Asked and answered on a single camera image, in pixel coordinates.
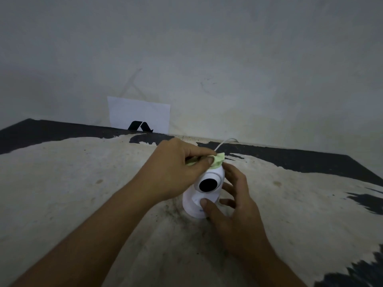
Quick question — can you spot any person's right hand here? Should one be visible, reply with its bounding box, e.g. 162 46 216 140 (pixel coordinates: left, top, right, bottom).
200 163 277 260

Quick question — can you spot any person's left hand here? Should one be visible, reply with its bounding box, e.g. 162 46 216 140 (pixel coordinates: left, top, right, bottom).
130 138 217 203

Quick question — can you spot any light green cleaning cloth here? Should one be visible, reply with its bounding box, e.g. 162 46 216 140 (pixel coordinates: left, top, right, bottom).
185 152 225 170

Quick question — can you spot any white security camera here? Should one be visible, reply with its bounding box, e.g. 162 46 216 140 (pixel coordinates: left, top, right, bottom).
182 165 225 219

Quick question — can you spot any person's left forearm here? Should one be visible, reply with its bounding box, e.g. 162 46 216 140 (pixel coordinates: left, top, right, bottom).
9 182 156 287

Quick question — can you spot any person's right forearm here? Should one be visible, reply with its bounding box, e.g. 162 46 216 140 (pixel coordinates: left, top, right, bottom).
236 249 307 287

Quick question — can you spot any white paper sheet with black mark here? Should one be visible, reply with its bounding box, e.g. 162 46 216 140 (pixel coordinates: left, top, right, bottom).
107 96 171 133

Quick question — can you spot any white cable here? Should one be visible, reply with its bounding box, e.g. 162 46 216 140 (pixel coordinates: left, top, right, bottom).
214 138 239 151

